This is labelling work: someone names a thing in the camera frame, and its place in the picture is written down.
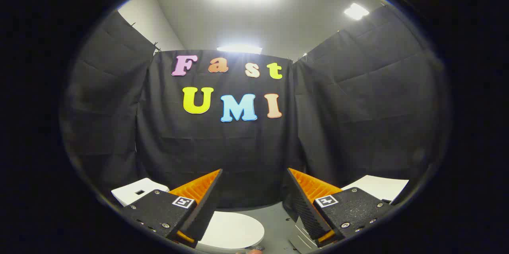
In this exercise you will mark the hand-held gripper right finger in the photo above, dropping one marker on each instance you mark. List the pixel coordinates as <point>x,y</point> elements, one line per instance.
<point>304,212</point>

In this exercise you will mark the white toilet tank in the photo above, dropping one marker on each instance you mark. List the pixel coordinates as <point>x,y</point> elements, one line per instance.
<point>131,192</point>

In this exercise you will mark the long ceiling light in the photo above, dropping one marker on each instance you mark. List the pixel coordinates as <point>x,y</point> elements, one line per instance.
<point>239,49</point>

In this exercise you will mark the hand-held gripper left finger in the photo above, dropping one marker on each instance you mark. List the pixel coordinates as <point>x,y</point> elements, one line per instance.
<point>201,210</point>

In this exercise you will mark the grey ribbed cabinet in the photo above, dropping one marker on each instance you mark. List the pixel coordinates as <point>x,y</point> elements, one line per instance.
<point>377,187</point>

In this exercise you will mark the small ceiling light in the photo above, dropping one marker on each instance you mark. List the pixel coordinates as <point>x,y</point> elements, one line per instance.
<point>356,11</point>

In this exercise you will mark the white toilet lid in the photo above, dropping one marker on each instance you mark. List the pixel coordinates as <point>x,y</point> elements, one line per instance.
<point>232,230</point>

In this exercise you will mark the black backdrop cloth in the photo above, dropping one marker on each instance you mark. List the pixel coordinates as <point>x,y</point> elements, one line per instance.
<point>238,150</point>

